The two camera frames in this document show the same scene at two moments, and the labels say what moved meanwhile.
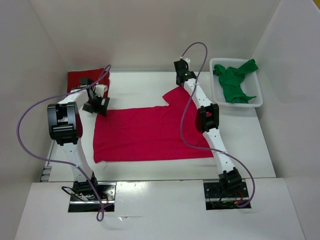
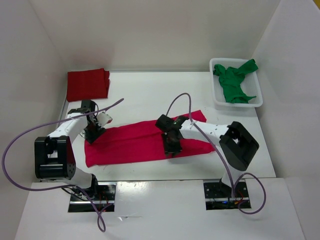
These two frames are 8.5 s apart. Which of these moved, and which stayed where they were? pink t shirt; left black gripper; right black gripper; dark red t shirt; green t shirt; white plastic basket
Moved: pink t shirt; right black gripper; left black gripper
Stayed: white plastic basket; green t shirt; dark red t shirt
